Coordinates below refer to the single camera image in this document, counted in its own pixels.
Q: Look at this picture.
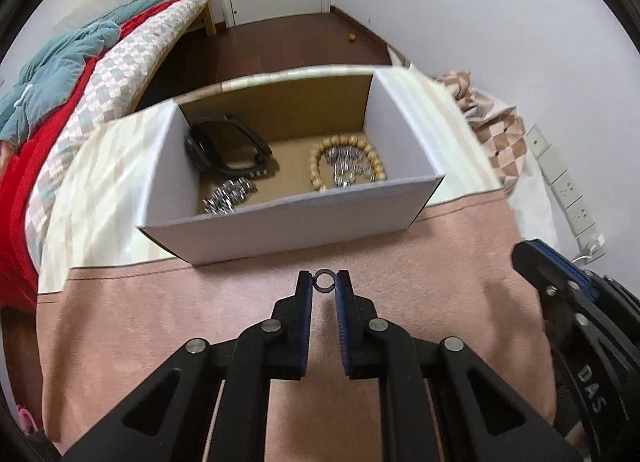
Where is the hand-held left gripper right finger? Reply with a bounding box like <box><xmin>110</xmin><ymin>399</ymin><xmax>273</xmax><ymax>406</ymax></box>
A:
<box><xmin>335</xmin><ymin>269</ymin><xmax>566</xmax><ymax>462</ymax></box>

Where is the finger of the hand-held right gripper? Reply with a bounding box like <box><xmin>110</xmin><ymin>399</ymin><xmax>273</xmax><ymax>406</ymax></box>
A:
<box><xmin>537</xmin><ymin>240</ymin><xmax>602</xmax><ymax>303</ymax></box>
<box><xmin>511</xmin><ymin>240</ymin><xmax>577</xmax><ymax>315</ymax></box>

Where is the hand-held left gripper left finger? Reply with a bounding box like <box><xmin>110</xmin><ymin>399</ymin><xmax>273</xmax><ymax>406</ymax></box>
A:
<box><xmin>60</xmin><ymin>269</ymin><xmax>314</xmax><ymax>462</ymax></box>

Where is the cardboard box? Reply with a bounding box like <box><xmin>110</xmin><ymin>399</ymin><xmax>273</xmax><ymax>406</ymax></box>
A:
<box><xmin>135</xmin><ymin>64</ymin><xmax>449</xmax><ymax>267</ymax></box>

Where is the silver link bracelet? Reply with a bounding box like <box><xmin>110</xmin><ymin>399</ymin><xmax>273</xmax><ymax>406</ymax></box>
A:
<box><xmin>329</xmin><ymin>164</ymin><xmax>373</xmax><ymax>189</ymax></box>

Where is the thick silver chain necklace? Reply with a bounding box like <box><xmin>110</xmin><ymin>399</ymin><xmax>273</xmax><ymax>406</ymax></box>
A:
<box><xmin>202</xmin><ymin>179</ymin><xmax>259</xmax><ymax>215</ymax></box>

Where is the wooden bead bracelet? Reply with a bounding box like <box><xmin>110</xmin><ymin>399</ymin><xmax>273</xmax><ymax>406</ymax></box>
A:
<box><xmin>308</xmin><ymin>137</ymin><xmax>389</xmax><ymax>193</ymax></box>

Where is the thin silver pendant necklace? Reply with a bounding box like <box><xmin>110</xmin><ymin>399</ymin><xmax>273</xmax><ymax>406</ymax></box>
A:
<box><xmin>326</xmin><ymin>146</ymin><xmax>365</xmax><ymax>166</ymax></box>

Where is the black watch band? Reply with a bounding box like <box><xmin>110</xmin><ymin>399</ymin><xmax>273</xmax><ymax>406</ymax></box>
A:
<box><xmin>183</xmin><ymin>114</ymin><xmax>274</xmax><ymax>179</ymax></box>

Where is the white power strip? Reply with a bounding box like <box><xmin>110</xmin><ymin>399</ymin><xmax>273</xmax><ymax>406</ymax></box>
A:
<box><xmin>527</xmin><ymin>124</ymin><xmax>607</xmax><ymax>259</ymax></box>

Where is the pink and striped tablecloth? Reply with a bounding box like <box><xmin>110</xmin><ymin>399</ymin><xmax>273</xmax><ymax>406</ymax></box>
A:
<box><xmin>37</xmin><ymin>64</ymin><xmax>562</xmax><ymax>462</ymax></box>

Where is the pink slipper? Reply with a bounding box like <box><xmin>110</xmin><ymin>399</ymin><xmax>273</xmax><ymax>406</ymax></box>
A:
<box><xmin>14</xmin><ymin>404</ymin><xmax>39</xmax><ymax>436</ymax></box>

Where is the grey white checkered bedspread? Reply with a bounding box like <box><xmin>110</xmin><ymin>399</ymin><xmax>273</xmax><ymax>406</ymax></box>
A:
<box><xmin>24</xmin><ymin>2</ymin><xmax>209</xmax><ymax>263</ymax></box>

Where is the blue quilt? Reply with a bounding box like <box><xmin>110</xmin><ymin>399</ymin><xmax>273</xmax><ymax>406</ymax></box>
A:
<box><xmin>0</xmin><ymin>0</ymin><xmax>212</xmax><ymax>143</ymax></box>

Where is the wooden bed frame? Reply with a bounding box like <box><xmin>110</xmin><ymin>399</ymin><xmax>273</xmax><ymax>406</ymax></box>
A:
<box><xmin>199</xmin><ymin>0</ymin><xmax>219</xmax><ymax>38</ymax></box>

